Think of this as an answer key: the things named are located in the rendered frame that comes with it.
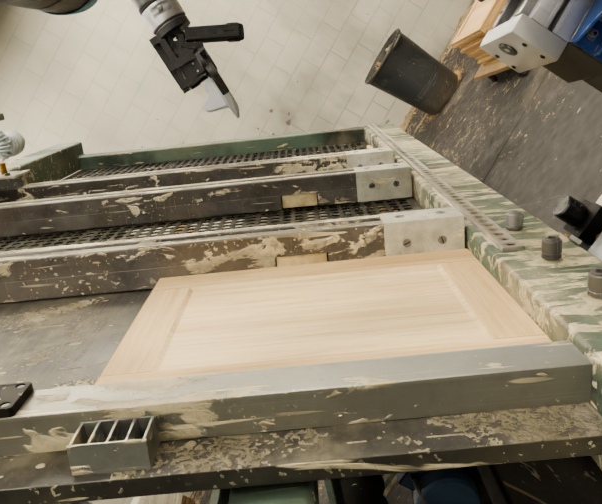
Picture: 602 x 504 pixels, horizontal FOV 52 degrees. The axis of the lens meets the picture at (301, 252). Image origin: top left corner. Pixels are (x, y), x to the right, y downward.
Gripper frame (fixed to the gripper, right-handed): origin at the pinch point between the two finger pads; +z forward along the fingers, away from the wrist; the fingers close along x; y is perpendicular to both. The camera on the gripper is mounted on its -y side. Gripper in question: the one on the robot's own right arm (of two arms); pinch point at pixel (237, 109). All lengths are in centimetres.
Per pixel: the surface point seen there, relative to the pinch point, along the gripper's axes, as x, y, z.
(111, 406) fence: 70, 28, 21
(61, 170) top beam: -103, 59, -23
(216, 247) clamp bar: 29.7, 15.9, 17.7
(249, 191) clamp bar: -14.6, 7.1, 15.4
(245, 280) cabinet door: 34.5, 14.6, 23.8
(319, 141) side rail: -111, -25, 19
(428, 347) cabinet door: 63, 0, 36
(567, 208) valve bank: 34, -33, 42
